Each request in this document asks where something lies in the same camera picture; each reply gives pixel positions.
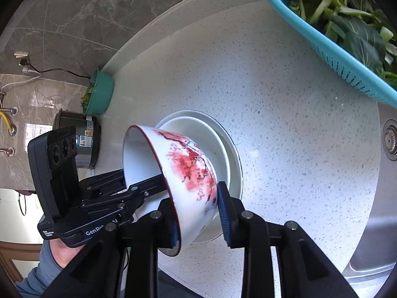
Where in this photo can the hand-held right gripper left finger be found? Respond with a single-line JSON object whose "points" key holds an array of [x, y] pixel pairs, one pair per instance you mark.
{"points": [[174, 239]]}

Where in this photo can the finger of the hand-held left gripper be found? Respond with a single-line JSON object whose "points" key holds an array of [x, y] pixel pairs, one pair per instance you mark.
{"points": [[105, 181], [145, 191]]}

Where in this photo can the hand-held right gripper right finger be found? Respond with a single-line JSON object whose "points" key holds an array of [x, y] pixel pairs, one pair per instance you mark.
{"points": [[222, 211]]}

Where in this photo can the white bowl with red print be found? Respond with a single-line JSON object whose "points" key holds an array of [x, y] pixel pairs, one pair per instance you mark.
{"points": [[186, 173]]}

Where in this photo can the person's left forearm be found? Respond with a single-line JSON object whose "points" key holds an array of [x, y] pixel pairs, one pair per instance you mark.
{"points": [[37, 276]]}

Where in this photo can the person's left hand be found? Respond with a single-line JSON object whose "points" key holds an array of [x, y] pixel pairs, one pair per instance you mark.
{"points": [[63, 254]]}

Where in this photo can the stainless steel rice cooker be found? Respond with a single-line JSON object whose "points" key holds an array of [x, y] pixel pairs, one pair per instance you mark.
{"points": [[88, 152]]}

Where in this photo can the large white bowl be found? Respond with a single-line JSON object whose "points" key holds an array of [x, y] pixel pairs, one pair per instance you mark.
{"points": [[236, 167]]}

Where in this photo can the metal pipe fitting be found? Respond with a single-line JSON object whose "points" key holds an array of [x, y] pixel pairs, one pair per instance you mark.
{"points": [[11, 110]]}

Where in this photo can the green vegetable scraps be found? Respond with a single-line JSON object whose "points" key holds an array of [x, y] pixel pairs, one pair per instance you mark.
{"points": [[87, 96]]}

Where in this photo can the green plastic basin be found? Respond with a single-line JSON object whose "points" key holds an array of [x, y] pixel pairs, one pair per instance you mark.
{"points": [[104, 96]]}

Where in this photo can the stainless steel sink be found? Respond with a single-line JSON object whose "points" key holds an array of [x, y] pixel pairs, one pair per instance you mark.
{"points": [[372, 239]]}

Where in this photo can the metal sink drain strainer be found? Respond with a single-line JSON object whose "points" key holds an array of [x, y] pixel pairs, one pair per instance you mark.
{"points": [[391, 139]]}

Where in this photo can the teal plastic colander basket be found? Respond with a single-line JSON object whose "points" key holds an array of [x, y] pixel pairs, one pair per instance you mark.
{"points": [[325, 52]]}

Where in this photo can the green leafy vegetables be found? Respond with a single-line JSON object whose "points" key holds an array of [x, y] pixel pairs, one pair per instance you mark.
{"points": [[350, 21]]}

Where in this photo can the white wall socket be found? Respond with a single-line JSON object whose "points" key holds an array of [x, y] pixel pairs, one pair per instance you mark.
{"points": [[21, 58]]}

